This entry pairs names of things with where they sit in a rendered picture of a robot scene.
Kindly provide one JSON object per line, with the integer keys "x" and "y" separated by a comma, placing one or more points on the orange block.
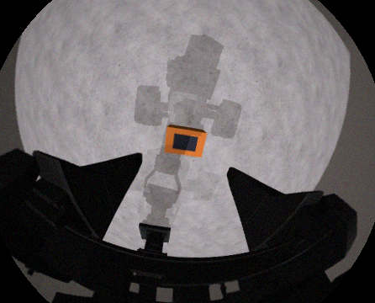
{"x": 184, "y": 141}

